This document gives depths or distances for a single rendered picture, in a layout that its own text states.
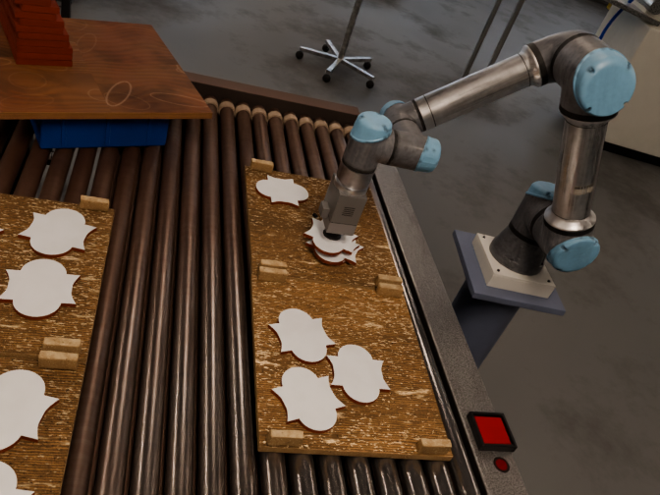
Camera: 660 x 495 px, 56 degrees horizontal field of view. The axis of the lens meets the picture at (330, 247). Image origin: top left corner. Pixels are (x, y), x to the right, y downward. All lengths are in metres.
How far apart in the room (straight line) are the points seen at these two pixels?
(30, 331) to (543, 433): 2.09
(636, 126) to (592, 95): 4.21
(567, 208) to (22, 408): 1.15
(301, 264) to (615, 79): 0.73
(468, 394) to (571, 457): 1.47
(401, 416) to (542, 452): 1.55
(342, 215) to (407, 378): 0.37
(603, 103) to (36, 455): 1.16
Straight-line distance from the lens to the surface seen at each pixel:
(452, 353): 1.38
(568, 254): 1.55
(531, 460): 2.63
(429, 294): 1.49
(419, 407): 1.22
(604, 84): 1.34
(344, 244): 1.42
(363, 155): 1.28
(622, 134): 5.54
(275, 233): 1.45
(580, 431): 2.88
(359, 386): 1.18
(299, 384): 1.14
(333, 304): 1.32
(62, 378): 1.10
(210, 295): 1.28
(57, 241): 1.31
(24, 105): 1.54
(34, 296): 1.21
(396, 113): 1.41
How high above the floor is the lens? 1.81
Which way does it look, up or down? 37 degrees down
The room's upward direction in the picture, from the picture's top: 21 degrees clockwise
